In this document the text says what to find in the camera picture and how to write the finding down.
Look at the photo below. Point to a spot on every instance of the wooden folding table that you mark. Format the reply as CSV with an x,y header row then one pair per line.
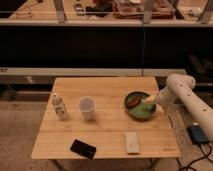
x,y
106,131

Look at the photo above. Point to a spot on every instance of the blue power box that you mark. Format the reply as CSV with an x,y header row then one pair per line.
x,y
196,135

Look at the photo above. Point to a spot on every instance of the red tray on shelf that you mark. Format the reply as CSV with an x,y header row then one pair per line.
x,y
162,9

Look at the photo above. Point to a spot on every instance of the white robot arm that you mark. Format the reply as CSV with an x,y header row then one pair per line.
x,y
180,86

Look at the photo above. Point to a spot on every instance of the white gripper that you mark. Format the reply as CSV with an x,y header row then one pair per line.
x,y
163,98

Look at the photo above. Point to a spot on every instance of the beige sponge block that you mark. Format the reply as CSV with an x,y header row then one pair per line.
x,y
132,143

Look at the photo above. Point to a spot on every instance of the black smartphone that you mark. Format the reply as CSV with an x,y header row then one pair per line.
x,y
83,149

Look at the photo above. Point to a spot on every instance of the metal shelf rack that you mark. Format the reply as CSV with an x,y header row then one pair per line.
x,y
187,13

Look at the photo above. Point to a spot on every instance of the small labelled clear bottle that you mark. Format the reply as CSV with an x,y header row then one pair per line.
x,y
59,107

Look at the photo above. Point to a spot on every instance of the green bowl with food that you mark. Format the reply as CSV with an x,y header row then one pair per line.
x,y
135,106

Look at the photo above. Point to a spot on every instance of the dark object on shelf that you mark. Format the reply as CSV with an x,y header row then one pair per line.
x,y
99,10

